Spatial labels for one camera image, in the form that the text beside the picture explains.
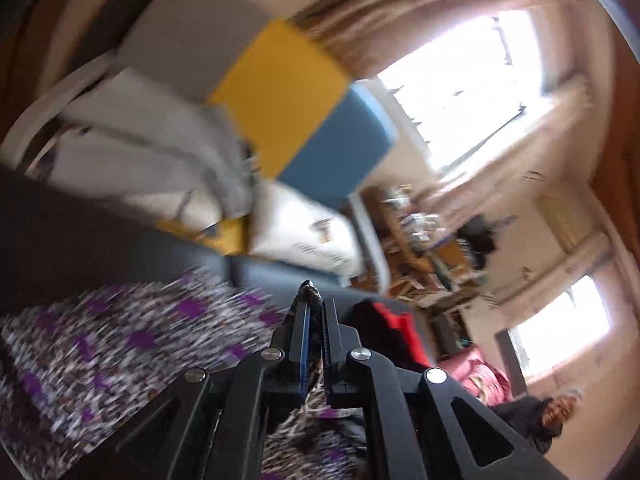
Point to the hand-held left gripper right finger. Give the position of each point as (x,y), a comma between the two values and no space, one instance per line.
(327,350)

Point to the red garment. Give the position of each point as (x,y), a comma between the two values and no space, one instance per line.
(400,325)

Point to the large window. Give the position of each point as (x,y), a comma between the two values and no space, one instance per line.
(465,85)

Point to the black monitor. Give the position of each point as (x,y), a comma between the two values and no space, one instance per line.
(477,240)

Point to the grey yellow blue sofa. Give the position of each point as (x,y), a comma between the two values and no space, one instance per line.
(280,100)

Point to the wooden desk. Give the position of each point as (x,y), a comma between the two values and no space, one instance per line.
(420,270)

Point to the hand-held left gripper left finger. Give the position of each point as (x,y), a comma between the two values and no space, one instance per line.
(300,345)

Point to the wooden wardrobe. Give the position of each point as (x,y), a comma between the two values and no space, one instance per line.
(20,50)

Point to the person's body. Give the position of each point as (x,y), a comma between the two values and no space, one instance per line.
(530,420)

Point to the small window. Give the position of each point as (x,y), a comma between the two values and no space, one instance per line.
(560,330)

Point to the beige air conditioner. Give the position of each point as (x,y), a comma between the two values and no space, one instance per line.
(560,220)

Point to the leopard print garment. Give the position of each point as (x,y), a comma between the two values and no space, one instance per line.
(125,350)

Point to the grey garment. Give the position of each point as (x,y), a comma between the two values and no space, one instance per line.
(150,150)

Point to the pink blanket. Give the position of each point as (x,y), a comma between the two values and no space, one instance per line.
(465,370)

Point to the white printed pillow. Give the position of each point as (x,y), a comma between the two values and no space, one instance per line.
(290,230)

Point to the black garment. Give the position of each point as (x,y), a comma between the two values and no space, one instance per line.
(360,320)

